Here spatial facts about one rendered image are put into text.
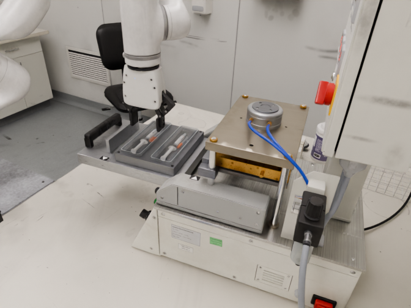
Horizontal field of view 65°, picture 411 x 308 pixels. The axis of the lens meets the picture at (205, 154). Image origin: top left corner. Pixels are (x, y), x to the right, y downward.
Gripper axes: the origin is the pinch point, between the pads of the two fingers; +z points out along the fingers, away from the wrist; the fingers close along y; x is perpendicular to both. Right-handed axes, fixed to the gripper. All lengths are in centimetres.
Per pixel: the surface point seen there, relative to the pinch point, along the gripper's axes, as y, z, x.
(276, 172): 36.0, -1.2, -10.3
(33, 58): -207, 52, 154
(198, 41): -50, 20, 163
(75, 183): -29.0, 29.5, -0.4
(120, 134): -7.2, 4.4, -2.3
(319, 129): 44, 16, 48
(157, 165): 8.1, 5.5, -10.0
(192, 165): 14.3, 8.1, -2.8
